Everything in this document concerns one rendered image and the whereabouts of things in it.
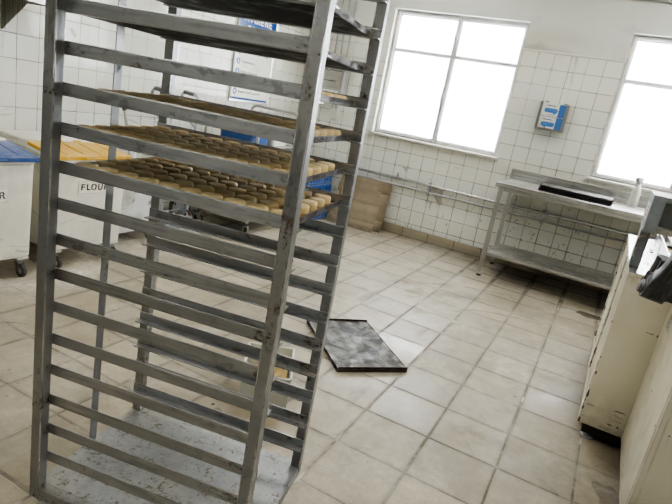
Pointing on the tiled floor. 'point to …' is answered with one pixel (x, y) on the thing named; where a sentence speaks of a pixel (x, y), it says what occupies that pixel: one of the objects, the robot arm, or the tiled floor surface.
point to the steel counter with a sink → (527, 185)
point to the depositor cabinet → (620, 350)
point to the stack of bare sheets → (357, 347)
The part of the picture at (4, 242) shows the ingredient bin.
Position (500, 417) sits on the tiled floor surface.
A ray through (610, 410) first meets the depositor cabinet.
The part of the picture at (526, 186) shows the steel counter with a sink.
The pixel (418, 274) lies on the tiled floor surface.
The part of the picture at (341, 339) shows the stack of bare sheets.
